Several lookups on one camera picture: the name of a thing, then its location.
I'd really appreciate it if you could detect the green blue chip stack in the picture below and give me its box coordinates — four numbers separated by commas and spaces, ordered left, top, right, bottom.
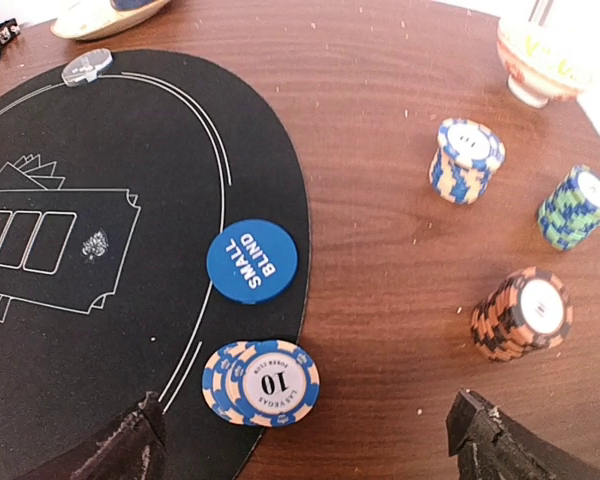
536, 165, 600, 251

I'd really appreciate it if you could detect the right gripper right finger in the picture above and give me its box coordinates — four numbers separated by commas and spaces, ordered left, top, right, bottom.
446, 389, 600, 479

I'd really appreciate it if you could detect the blue ten poker chip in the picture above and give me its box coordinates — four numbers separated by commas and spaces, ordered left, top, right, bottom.
226, 340, 320, 427

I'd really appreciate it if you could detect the red patterned small bowl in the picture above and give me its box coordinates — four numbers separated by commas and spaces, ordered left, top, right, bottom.
496, 1, 594, 109

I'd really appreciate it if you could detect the blue small blind button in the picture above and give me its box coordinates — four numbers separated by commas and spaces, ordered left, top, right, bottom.
206, 219, 299, 304

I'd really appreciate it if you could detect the round black poker mat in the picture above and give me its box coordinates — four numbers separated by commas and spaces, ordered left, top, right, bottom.
0, 50, 311, 479

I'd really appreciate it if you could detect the blue white chip stack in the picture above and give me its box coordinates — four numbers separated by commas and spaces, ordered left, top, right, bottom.
428, 118, 506, 205

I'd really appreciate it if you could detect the beige ceramic saucer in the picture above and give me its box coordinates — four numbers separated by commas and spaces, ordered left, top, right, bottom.
51, 0, 171, 41

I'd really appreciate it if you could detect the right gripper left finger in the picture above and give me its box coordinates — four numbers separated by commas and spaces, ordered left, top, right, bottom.
21, 391, 167, 480

